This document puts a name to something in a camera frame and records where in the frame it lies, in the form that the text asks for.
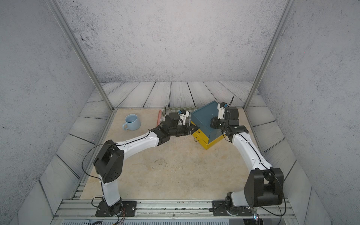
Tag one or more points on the light blue ceramic mug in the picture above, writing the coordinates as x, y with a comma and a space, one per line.
132, 122

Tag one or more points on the green checkered cloth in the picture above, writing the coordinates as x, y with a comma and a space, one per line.
176, 109

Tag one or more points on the grey aluminium corner post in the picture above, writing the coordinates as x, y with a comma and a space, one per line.
60, 18
271, 48

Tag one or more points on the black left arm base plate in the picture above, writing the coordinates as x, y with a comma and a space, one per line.
121, 209

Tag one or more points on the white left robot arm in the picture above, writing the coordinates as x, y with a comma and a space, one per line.
109, 161

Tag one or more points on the pink plastic tray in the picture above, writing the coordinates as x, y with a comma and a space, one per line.
159, 117

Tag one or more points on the teal drawer cabinet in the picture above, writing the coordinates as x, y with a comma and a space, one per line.
203, 116

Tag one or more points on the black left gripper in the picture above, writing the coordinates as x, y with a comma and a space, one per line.
188, 129

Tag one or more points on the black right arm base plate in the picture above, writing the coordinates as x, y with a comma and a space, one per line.
232, 209

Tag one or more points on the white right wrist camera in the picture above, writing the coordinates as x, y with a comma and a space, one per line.
221, 110

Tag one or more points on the grey aluminium corner post right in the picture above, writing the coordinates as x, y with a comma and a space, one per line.
271, 48

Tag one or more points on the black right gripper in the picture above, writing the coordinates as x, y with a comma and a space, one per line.
215, 122

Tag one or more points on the grey aluminium corner post left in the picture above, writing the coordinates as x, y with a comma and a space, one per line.
60, 18

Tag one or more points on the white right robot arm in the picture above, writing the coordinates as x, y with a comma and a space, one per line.
264, 185

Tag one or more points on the aluminium front rail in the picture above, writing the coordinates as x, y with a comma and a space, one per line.
172, 212

